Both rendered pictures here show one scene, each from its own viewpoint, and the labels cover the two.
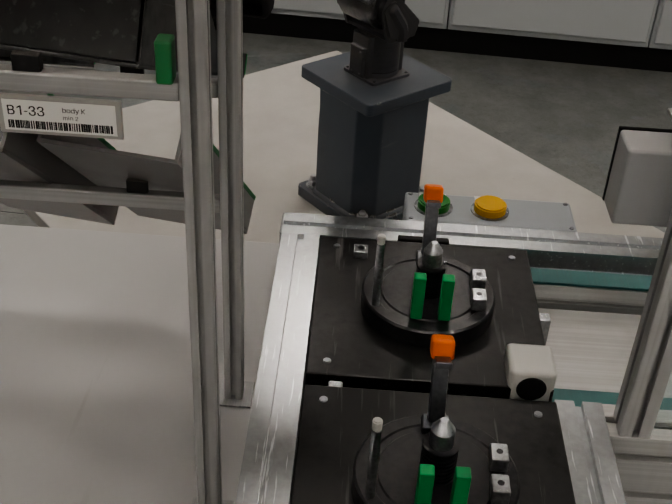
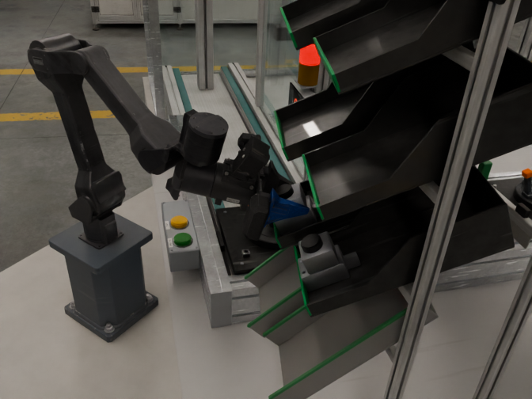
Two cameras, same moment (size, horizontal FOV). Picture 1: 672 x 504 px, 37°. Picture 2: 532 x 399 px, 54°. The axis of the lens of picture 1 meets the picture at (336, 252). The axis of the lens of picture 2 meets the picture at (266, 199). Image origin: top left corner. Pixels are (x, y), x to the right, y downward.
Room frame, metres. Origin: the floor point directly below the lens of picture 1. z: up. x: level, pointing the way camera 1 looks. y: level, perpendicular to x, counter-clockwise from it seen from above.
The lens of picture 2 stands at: (1.15, 0.85, 1.71)
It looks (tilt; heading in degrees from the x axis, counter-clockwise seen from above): 33 degrees down; 253
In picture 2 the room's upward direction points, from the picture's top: 3 degrees clockwise
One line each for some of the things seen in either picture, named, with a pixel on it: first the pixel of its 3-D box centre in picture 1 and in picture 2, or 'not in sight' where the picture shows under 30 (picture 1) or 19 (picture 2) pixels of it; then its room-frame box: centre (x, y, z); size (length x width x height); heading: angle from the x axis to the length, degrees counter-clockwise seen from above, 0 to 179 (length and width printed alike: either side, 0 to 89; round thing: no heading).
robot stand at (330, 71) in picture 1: (371, 139); (107, 273); (1.22, -0.04, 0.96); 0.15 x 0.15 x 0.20; 40
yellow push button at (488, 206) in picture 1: (489, 209); (179, 223); (1.05, -0.19, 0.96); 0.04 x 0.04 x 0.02
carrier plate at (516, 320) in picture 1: (425, 312); (274, 234); (0.83, -0.10, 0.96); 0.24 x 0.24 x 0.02; 89
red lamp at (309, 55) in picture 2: not in sight; (310, 51); (0.71, -0.29, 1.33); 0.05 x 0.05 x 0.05
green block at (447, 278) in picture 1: (446, 297); not in sight; (0.79, -0.11, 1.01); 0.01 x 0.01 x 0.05; 89
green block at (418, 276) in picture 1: (418, 295); not in sight; (0.79, -0.08, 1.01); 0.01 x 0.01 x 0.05; 89
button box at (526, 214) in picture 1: (486, 230); (180, 233); (1.05, -0.19, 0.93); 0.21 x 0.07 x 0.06; 89
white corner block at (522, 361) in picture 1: (528, 373); not in sight; (0.74, -0.20, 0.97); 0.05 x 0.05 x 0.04; 89
